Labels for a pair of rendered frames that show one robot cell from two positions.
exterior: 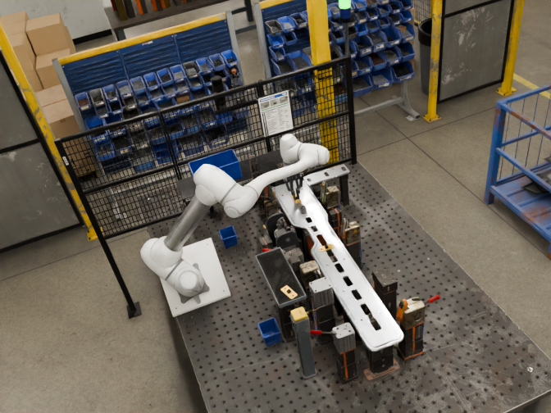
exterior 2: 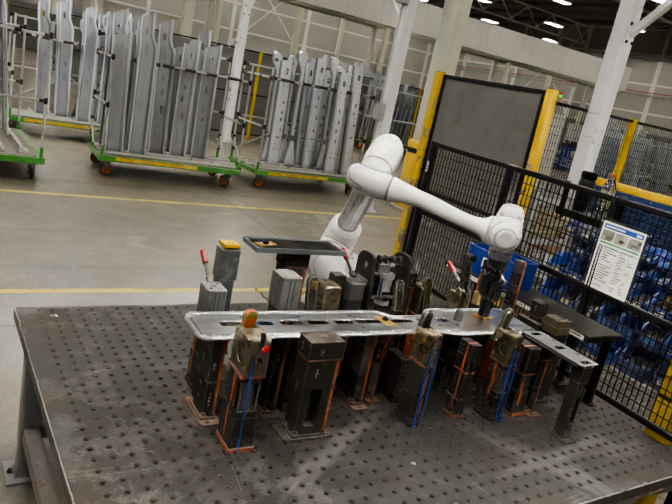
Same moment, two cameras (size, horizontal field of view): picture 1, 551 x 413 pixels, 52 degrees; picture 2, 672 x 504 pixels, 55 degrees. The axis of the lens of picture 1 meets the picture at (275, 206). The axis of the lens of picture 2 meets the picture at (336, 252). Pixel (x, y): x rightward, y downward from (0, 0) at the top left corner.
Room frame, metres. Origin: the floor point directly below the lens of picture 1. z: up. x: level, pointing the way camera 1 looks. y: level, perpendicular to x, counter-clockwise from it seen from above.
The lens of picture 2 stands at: (1.30, -2.20, 1.78)
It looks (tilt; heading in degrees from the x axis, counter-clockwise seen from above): 15 degrees down; 71
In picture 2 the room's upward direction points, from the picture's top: 12 degrees clockwise
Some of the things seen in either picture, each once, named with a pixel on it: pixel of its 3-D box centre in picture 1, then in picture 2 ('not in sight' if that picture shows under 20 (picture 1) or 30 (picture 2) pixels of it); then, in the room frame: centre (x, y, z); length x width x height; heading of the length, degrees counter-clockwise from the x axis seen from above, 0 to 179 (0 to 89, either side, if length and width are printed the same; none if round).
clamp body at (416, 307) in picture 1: (411, 328); (244, 388); (1.69, -0.55, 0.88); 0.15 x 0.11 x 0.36; 103
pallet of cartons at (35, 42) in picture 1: (43, 67); not in sight; (6.67, 2.49, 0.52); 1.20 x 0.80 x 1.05; 12
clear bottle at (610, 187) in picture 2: (236, 84); (607, 196); (3.28, 0.11, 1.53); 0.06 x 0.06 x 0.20
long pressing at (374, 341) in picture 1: (329, 250); (381, 322); (2.20, -0.25, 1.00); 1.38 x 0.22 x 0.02; 13
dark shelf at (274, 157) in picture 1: (244, 171); (524, 296); (3.05, 0.16, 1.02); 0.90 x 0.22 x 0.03; 103
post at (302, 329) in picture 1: (303, 345); (219, 305); (1.67, -0.02, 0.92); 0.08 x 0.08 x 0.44; 13
